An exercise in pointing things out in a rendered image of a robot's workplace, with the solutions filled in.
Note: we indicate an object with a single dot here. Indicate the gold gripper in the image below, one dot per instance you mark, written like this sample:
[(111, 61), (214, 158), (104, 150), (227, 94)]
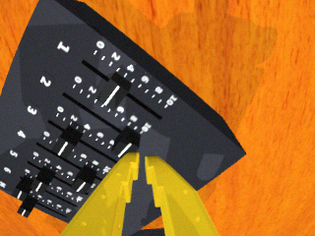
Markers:
[(183, 212)]

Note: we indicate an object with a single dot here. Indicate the black lighting desk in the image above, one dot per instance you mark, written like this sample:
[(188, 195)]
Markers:
[(70, 62)]

